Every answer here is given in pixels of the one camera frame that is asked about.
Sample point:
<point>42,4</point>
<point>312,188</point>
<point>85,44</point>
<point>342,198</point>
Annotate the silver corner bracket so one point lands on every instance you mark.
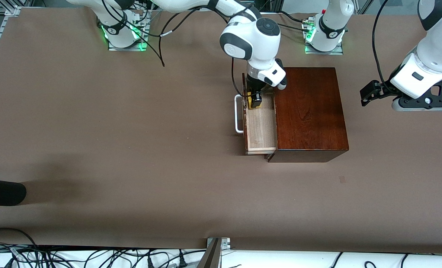
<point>225,243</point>

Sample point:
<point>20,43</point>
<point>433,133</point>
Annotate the wooden drawer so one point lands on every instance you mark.
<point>260,126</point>

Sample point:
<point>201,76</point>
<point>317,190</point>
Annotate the left arm aluminium base plate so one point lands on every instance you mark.
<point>325,53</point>

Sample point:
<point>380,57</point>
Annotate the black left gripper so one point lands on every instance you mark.
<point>381,90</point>

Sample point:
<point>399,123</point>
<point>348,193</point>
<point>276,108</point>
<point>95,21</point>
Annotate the aluminium table edge rail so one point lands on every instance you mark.
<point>12,10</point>

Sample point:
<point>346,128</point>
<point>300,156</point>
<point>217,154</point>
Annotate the black cylindrical object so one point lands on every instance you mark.
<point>1,191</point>

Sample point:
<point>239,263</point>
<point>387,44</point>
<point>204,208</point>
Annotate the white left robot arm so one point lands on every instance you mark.
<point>433,56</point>

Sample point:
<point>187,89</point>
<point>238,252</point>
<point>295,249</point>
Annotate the dark brown wooden cabinet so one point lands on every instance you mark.
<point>310,111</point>

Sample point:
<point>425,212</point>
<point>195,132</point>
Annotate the grey metal post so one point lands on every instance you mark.
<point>210,258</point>

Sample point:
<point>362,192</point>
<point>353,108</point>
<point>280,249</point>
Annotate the right arm aluminium base plate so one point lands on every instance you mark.
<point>131,48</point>

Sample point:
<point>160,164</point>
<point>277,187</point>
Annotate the paper table cover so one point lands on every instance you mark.
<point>131,130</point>

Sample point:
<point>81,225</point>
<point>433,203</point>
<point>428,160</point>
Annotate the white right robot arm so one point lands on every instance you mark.
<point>258,41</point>

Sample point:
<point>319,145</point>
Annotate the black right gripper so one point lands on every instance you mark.
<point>253,85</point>

